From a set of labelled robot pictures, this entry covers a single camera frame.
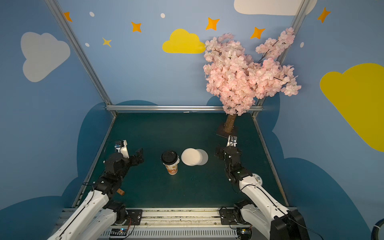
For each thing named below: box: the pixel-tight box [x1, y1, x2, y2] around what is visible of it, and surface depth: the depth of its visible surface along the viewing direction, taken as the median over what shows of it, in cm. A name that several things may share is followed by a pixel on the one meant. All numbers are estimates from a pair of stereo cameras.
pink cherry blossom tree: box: [203, 27, 302, 133], surface depth 73 cm
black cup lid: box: [161, 150, 178, 165], surface depth 78 cm
